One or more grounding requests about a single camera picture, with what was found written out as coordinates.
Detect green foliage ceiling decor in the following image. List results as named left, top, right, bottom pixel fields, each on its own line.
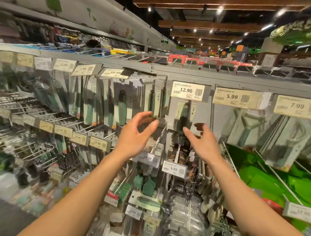
left=270, top=18, right=311, bottom=45

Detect person's right hand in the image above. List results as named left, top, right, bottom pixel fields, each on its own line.
left=183, top=123, right=224, bottom=166

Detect kitchen tools display rack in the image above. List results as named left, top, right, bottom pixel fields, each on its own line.
left=0, top=43, right=311, bottom=236

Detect person's right forearm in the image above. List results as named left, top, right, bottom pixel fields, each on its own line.
left=209, top=157, right=303, bottom=236

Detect rows of hanging utensil packets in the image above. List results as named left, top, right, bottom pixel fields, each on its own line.
left=0, top=65, right=311, bottom=236

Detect person's left forearm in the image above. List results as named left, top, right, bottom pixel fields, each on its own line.
left=18, top=150, right=131, bottom=236

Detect person's left hand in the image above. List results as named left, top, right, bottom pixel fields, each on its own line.
left=113, top=111, right=160, bottom=161

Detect group of green packets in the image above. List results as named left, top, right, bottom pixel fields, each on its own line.
left=226, top=143, right=311, bottom=231

